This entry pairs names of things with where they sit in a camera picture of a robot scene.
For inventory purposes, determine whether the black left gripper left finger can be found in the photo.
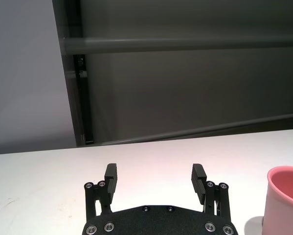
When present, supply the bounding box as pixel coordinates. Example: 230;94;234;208
84;163;118;222

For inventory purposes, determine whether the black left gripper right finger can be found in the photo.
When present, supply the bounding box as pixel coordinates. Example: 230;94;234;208
191;163;232;220

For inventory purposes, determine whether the pink plastic cup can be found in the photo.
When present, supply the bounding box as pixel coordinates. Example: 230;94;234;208
262;165;293;235

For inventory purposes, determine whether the grey metal guard railing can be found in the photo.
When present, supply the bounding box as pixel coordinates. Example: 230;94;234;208
52;0;293;147

